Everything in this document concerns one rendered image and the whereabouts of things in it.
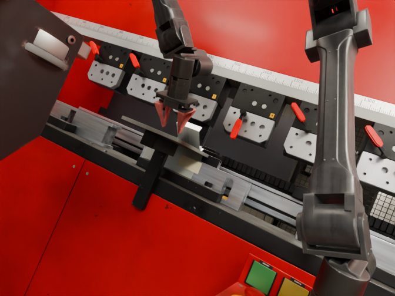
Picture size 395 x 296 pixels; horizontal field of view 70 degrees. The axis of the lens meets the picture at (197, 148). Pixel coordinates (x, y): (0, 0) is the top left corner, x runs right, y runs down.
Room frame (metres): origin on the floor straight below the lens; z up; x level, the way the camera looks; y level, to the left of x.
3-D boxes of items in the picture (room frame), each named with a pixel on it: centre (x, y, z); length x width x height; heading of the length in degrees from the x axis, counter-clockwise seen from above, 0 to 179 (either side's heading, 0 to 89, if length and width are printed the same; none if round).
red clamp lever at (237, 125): (0.87, -0.09, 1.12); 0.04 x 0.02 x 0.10; 159
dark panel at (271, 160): (1.55, 0.07, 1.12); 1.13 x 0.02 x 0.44; 69
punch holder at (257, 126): (0.92, -0.13, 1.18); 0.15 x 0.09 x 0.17; 69
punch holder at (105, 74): (1.13, 0.43, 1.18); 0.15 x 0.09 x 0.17; 69
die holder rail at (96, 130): (1.18, 0.55, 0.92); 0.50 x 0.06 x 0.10; 69
